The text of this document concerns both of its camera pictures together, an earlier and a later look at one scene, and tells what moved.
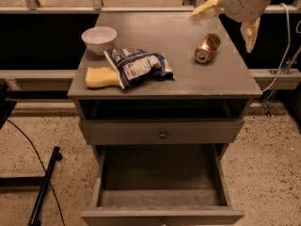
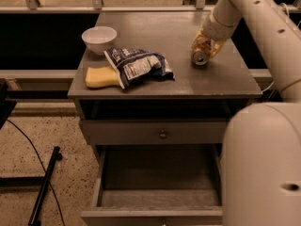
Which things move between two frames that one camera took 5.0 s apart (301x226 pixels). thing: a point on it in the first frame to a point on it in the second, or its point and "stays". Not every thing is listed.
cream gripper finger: (209, 8) to (201, 42)
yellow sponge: (101, 77) stays
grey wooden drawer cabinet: (161, 79) stays
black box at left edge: (6, 105) stays
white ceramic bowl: (98, 39) stays
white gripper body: (242, 4) to (217, 29)
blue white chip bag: (134, 67) stays
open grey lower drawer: (161, 185) stays
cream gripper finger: (249, 30) to (216, 47)
